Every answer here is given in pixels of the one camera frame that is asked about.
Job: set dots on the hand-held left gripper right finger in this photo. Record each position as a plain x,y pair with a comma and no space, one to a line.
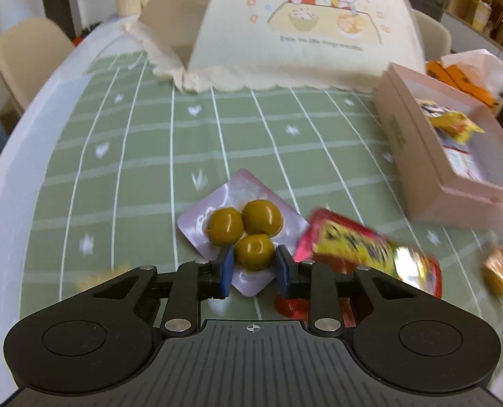
283,271

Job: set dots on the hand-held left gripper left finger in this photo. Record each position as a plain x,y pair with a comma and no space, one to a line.
226,269

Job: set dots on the red yellow snack packet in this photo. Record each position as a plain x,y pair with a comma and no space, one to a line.
353,246

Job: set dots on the green plum packet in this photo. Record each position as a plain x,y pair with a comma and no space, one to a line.
243,190

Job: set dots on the pink cardboard gift box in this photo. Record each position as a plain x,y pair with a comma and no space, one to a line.
408,144

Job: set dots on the white candy snack packet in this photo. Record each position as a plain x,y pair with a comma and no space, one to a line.
459,161

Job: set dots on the yellow cartoon snack packet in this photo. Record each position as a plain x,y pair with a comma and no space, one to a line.
452,125

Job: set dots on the yellow green snack packet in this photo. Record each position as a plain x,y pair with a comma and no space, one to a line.
103,278

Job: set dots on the green checked tablecloth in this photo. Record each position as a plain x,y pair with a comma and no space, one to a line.
149,157

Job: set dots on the brown snack packet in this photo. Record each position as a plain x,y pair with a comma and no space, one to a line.
501,271

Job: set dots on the cream cartoon mesh food cover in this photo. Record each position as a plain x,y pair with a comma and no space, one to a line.
234,42

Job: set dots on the orange tissue pack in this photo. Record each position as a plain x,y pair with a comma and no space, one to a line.
467,77

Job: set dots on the small shelf figurine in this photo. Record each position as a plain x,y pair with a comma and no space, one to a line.
482,6

